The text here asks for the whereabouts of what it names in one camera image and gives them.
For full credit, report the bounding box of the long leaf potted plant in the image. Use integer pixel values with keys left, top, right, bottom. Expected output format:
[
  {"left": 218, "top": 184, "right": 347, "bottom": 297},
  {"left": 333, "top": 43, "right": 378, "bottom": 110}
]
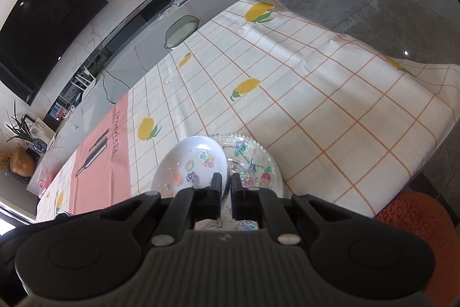
[{"left": 4, "top": 100, "right": 40, "bottom": 153}]

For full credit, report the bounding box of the orange round stool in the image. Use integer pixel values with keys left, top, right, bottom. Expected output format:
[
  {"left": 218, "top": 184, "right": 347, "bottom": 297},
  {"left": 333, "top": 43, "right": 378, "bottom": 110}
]
[{"left": 374, "top": 190, "right": 460, "bottom": 307}]

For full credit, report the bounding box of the small white sticker plate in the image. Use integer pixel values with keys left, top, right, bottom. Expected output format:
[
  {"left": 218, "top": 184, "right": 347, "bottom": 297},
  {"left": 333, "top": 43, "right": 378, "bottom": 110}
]
[{"left": 150, "top": 135, "right": 229, "bottom": 200}]

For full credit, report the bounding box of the lemon print checked tablecloth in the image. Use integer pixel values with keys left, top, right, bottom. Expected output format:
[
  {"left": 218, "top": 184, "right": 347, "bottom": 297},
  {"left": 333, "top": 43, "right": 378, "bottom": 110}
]
[{"left": 36, "top": 0, "right": 460, "bottom": 221}]

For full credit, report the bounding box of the black cable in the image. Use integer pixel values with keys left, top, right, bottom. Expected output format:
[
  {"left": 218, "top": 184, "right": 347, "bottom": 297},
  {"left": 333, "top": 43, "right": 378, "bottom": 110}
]
[{"left": 102, "top": 71, "right": 132, "bottom": 104}]

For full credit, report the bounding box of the pink printed placemat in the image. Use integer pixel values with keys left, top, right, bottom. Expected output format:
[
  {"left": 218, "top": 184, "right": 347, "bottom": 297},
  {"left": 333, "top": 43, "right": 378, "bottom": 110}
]
[{"left": 68, "top": 95, "right": 132, "bottom": 216}]

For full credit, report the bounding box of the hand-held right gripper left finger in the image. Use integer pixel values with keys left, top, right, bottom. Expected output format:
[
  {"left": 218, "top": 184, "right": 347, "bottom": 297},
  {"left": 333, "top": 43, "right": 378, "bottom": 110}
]
[{"left": 99, "top": 172, "right": 223, "bottom": 245}]

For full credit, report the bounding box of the round grey stool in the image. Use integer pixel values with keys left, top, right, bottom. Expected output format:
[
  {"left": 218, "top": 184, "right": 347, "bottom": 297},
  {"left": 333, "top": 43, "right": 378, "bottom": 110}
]
[{"left": 164, "top": 15, "right": 199, "bottom": 50}]

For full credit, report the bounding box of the brown round ornament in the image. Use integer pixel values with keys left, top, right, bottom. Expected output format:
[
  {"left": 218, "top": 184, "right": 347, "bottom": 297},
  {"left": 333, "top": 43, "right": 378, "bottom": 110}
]
[{"left": 9, "top": 147, "right": 37, "bottom": 178}]

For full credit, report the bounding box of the grey TV cabinet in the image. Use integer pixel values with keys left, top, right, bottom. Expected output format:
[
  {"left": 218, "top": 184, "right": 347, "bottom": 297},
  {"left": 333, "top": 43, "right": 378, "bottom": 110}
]
[{"left": 27, "top": 0, "right": 252, "bottom": 196}]

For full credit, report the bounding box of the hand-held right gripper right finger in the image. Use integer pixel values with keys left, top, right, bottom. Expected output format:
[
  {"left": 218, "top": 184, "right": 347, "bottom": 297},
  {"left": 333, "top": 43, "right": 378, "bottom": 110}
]
[{"left": 230, "top": 173, "right": 360, "bottom": 245}]

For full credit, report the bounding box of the clear glass plate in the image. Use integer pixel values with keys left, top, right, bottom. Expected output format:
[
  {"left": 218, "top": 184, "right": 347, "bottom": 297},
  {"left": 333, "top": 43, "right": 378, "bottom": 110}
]
[{"left": 212, "top": 134, "right": 284, "bottom": 232}]

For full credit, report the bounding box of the black television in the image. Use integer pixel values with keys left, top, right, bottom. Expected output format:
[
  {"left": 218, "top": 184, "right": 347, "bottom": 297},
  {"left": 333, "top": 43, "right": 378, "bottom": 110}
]
[{"left": 0, "top": 0, "right": 109, "bottom": 105}]

